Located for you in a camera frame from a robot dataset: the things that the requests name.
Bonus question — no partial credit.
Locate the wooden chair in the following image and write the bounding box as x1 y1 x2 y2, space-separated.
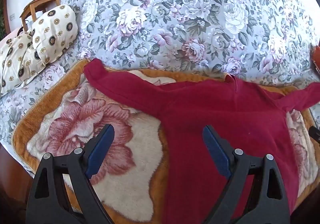
20 0 62 32

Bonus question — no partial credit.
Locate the red sweater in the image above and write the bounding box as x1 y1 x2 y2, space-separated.
84 58 320 224

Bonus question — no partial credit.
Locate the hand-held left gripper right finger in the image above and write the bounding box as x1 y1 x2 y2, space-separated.
202 125 292 224

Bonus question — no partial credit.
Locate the cream medallion print pillow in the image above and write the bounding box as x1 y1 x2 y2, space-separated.
0 28 47 95
32 4 78 65

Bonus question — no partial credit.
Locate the wooden bed frame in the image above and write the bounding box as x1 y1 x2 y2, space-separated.
0 143 34 217

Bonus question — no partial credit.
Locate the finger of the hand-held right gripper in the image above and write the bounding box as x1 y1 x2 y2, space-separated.
309 126 320 144

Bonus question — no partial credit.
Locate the reddish brown object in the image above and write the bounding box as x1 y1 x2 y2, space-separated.
311 46 320 74

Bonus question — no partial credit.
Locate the floral fleece blanket orange border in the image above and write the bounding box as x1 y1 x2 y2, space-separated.
12 59 318 224

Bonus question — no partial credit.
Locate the grey floral bedsheet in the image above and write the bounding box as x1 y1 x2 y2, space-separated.
0 0 320 146

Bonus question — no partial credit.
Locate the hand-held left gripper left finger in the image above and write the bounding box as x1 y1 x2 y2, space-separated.
25 124 115 224

